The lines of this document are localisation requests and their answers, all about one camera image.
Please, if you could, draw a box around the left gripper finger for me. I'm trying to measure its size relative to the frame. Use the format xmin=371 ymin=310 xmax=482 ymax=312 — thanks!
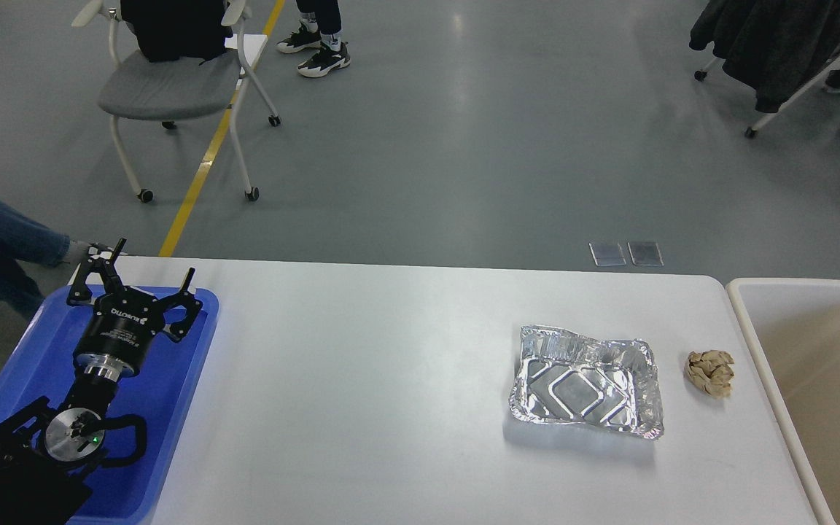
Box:
xmin=159 ymin=267 xmax=203 ymax=343
xmin=66 ymin=238 xmax=127 ymax=306

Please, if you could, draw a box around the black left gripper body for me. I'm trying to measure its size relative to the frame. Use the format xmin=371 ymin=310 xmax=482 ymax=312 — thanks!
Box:
xmin=73 ymin=288 xmax=166 ymax=378

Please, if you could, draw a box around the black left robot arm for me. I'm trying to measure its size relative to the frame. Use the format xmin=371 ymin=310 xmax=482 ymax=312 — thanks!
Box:
xmin=0 ymin=239 xmax=203 ymax=524

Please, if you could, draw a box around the blue plastic tray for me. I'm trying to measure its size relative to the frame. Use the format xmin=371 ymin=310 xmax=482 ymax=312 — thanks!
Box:
xmin=0 ymin=288 xmax=219 ymax=524

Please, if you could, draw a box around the seated person in jeans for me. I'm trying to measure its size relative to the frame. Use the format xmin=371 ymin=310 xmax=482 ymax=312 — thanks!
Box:
xmin=0 ymin=200 xmax=111 ymax=320

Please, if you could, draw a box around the grey white rolling chair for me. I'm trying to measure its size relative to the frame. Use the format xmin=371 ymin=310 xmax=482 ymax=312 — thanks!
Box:
xmin=73 ymin=1 xmax=282 ymax=203

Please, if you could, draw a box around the black bag on chair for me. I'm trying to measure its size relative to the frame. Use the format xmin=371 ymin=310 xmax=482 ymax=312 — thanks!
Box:
xmin=120 ymin=1 xmax=233 ymax=63

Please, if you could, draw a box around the person in dark sneakers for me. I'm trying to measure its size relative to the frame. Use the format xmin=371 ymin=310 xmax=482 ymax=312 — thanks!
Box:
xmin=276 ymin=1 xmax=352 ymax=79

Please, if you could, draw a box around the crumpled aluminium foil tray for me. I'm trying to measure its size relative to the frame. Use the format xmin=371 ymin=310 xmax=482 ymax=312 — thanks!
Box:
xmin=509 ymin=325 xmax=664 ymax=440

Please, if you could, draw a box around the left metal floor plate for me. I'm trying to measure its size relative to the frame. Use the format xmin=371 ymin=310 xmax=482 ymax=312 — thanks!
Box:
xmin=589 ymin=241 xmax=626 ymax=267

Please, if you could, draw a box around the metal floor plate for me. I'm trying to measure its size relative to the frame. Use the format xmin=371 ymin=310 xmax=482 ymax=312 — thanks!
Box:
xmin=627 ymin=241 xmax=664 ymax=267
xmin=589 ymin=241 xmax=626 ymax=267

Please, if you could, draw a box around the right metal floor plate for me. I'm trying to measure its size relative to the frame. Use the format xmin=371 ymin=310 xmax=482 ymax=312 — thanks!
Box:
xmin=627 ymin=241 xmax=664 ymax=267

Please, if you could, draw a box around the crumpled brown paper ball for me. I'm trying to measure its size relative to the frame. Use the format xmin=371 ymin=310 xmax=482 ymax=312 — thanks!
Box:
xmin=684 ymin=350 xmax=734 ymax=399

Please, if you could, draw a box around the beige plastic bin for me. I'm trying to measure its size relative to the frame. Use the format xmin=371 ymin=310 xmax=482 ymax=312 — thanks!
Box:
xmin=727 ymin=278 xmax=840 ymax=524

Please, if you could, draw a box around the dark grey hanging jacket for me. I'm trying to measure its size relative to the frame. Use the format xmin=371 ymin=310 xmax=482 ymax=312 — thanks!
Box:
xmin=688 ymin=0 xmax=840 ymax=114

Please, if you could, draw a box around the white chair with jacket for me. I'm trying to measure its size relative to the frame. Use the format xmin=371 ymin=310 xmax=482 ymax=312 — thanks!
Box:
xmin=694 ymin=4 xmax=840 ymax=139

